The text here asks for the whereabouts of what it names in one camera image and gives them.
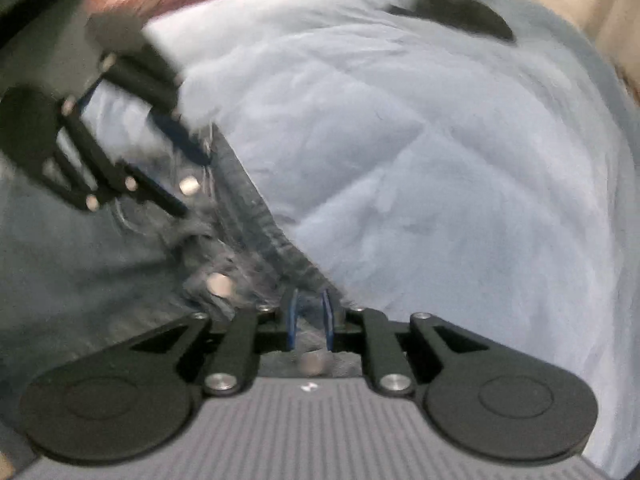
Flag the blue denim shorts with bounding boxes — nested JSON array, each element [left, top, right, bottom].
[[1, 126, 361, 427]]

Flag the blue fleece blanket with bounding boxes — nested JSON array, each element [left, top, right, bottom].
[[148, 0, 639, 478]]

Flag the black cat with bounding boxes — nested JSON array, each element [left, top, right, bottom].
[[385, 0, 516, 44]]

